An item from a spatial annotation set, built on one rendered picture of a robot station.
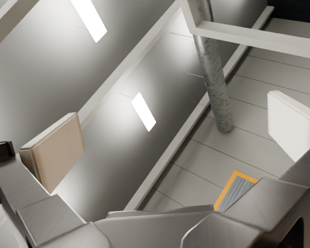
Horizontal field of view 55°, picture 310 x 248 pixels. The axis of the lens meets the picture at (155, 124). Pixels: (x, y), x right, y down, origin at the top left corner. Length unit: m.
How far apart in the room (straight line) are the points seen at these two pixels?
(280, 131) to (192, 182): 9.81
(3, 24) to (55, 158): 2.02
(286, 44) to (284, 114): 2.96
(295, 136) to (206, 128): 10.74
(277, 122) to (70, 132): 0.13
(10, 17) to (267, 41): 2.25
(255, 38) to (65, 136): 3.09
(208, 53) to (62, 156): 7.56
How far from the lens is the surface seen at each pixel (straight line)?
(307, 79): 12.02
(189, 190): 9.90
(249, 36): 3.27
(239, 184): 9.62
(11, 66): 5.66
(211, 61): 7.90
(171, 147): 10.10
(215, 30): 3.42
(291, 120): 0.17
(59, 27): 6.02
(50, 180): 0.17
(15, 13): 2.21
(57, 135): 0.18
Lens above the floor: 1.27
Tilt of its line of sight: 33 degrees up
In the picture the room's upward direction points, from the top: 66 degrees counter-clockwise
